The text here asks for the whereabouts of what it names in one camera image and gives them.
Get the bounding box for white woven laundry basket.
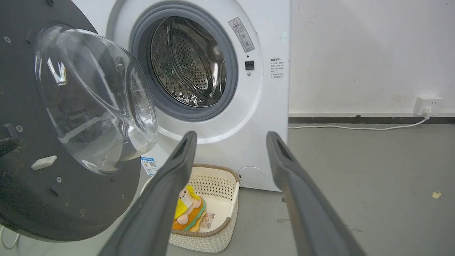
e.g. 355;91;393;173
140;164;240;253

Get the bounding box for thin white cable loop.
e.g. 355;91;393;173
0;225;20;250

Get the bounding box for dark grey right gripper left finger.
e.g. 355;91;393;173
98;131;198;256

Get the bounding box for black round washing machine door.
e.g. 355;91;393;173
0;0;159;243

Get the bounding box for plush doll with yellow hat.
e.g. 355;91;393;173
172;185;207;233

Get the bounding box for white power cable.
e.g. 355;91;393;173
288;107;433;131

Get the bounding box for white wall power socket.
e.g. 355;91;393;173
413;95;444;116

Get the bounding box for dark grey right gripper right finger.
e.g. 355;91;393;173
266;131;366;256

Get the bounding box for white front-load washing machine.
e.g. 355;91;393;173
71;0;291;192

